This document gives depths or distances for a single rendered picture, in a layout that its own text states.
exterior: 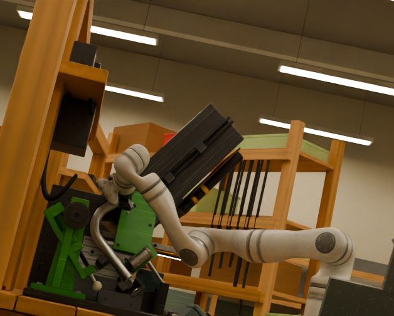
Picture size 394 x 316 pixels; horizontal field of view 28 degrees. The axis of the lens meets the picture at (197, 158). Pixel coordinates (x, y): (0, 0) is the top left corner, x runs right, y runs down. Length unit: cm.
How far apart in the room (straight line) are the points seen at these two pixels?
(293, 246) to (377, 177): 988
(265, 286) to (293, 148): 90
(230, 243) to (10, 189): 66
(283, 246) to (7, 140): 76
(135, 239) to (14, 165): 72
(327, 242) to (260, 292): 295
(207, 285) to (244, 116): 674
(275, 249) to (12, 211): 70
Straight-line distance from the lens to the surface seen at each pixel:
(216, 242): 228
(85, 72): 226
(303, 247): 207
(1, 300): 189
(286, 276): 530
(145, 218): 255
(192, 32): 998
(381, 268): 1121
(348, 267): 210
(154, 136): 650
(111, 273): 250
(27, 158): 191
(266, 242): 213
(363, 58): 1011
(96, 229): 247
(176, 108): 1183
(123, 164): 220
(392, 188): 1197
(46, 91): 194
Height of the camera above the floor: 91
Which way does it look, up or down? 11 degrees up
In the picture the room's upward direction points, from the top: 12 degrees clockwise
